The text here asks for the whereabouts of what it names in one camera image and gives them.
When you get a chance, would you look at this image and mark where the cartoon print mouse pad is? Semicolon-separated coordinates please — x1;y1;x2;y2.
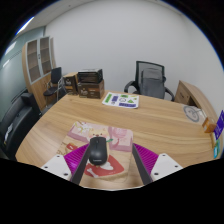
54;120;134;183

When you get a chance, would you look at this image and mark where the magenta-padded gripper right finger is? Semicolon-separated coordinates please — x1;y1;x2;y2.
131;143;184;185

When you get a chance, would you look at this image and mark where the small tan box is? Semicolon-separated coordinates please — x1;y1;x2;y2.
210;131;216;149

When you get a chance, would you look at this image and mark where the black mesh office chair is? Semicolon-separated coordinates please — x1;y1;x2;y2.
123;60;176;102

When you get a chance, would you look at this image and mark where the orange-brown cardboard box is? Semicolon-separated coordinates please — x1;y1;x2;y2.
201;116;218;134

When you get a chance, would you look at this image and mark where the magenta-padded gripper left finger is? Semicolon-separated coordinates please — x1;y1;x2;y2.
40;143;92;186

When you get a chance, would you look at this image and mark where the wooden shelf unit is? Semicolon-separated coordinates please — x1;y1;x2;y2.
21;35;58;111

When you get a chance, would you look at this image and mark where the black carton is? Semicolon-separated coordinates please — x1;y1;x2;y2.
77;68;104;84

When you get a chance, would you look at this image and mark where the brown printed carton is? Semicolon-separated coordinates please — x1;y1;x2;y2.
77;79;106;100

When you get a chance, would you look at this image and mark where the purple product packet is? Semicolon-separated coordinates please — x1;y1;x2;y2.
213;109;224;141

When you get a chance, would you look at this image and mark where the grey backpack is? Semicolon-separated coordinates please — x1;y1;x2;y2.
139;67;167;100

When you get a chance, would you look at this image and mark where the black sofa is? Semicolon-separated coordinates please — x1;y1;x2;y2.
0;92;41;158

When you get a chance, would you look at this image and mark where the black computer mouse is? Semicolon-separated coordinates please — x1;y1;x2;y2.
88;136;109;166

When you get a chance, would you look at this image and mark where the white ceiling light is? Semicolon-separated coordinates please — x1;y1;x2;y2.
15;16;35;36

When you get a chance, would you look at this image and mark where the black visitor chair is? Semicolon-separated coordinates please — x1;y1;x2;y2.
43;66;65;101

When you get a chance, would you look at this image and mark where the dark brown small carton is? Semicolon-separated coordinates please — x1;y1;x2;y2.
62;71;80;96

